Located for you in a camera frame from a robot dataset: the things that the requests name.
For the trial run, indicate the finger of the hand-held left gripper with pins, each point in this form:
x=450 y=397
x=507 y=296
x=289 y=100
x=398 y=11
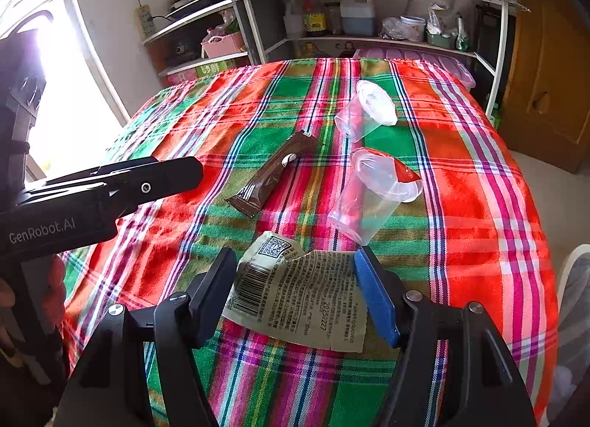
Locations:
x=175 y=178

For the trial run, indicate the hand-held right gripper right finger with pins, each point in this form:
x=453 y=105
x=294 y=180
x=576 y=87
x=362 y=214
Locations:
x=375 y=298

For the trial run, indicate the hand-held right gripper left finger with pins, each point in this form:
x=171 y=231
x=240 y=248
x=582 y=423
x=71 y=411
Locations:
x=216 y=288

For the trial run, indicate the printed beige wrapper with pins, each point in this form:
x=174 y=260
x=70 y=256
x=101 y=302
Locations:
x=299 y=298

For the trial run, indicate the person's left hand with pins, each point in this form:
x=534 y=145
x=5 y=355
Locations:
x=56 y=291

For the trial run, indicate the brown snack wrapper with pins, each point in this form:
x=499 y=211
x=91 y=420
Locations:
x=272 y=173

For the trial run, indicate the clear cup with red lid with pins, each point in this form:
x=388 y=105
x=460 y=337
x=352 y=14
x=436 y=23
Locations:
x=373 y=196

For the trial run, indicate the green cardboard box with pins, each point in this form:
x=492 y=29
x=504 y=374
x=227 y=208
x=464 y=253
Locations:
x=207 y=70

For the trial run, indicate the black rice cooker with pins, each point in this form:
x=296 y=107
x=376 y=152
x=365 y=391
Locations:
x=184 y=53

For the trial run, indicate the plaid tablecloth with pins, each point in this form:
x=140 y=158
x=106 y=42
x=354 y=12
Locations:
x=461 y=205

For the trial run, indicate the pink plastic basket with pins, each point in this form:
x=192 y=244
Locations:
x=223 y=45

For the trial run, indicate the small white shelf unit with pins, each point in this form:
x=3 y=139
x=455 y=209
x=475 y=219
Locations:
x=184 y=26

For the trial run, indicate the white power strip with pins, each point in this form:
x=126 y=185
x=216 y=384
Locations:
x=145 y=21

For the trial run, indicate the black induction cooker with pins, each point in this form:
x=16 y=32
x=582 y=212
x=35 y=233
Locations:
x=198 y=7

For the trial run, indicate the clear cup with white lid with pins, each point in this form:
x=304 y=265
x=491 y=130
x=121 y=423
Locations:
x=368 y=109

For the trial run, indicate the clear plastic bottle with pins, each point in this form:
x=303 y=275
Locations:
x=292 y=21

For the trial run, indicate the soy sauce bottle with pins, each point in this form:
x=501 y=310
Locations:
x=314 y=19

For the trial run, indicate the dark jar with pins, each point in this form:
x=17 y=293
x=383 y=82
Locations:
x=333 y=20

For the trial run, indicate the white jerry can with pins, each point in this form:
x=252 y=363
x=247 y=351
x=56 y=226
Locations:
x=357 y=16

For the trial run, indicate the crumpled plastic bag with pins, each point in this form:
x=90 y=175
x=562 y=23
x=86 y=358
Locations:
x=391 y=29

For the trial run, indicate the green bowl with bags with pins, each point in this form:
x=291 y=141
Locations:
x=445 y=37

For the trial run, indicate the white plastic tub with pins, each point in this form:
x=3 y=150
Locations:
x=412 y=29

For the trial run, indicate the wooden door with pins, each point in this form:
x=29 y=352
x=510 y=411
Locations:
x=548 y=63

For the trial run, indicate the white window frame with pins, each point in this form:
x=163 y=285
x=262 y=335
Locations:
x=92 y=49

